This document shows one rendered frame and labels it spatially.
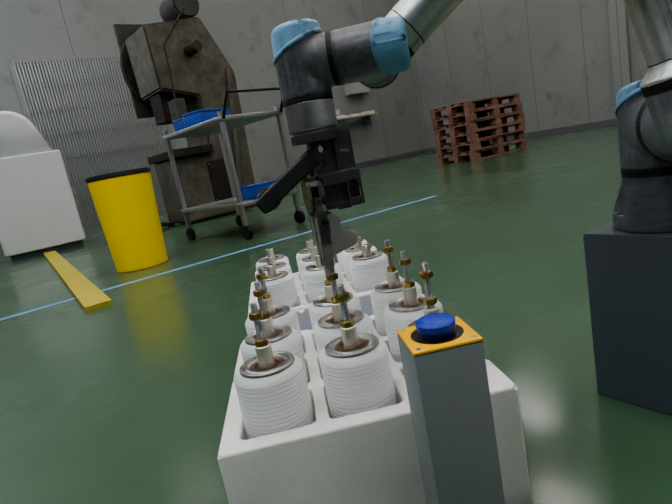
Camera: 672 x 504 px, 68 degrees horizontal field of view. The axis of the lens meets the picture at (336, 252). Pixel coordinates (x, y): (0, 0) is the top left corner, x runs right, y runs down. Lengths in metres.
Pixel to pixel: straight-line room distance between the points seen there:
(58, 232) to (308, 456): 6.00
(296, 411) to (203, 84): 5.96
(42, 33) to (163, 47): 5.36
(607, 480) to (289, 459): 0.45
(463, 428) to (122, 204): 3.12
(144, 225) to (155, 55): 3.17
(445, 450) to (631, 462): 0.40
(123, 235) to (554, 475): 3.06
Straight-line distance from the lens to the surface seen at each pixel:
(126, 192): 3.48
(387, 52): 0.72
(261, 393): 0.66
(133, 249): 3.52
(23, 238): 6.54
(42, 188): 6.53
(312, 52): 0.73
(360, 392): 0.67
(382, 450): 0.68
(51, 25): 11.47
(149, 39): 6.36
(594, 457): 0.89
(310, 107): 0.73
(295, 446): 0.66
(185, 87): 6.37
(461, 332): 0.52
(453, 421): 0.53
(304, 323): 1.16
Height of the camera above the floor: 0.51
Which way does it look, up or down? 11 degrees down
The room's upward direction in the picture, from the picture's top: 11 degrees counter-clockwise
